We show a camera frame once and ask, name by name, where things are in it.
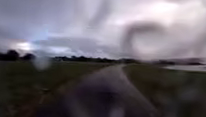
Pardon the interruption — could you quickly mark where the grey asphalt path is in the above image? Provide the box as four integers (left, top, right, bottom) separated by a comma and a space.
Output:
37, 60, 165, 117

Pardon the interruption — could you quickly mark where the grass field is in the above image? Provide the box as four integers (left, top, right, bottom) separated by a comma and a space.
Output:
119, 62, 206, 117
0, 58, 116, 117

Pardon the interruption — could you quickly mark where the pale water surface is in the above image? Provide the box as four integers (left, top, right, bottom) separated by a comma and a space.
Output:
164, 62, 206, 73

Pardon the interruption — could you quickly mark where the distant row of trees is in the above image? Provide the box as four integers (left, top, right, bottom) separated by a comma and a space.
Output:
0, 49, 205, 70

